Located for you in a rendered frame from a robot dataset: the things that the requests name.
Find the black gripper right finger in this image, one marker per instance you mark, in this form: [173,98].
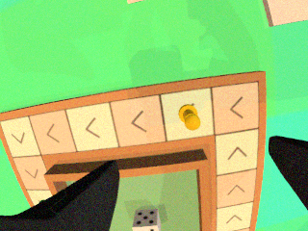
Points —
[291,157]

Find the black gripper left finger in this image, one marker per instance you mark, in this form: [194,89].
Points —
[86,205]

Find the yellow pawn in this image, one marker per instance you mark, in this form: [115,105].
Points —
[188,115]

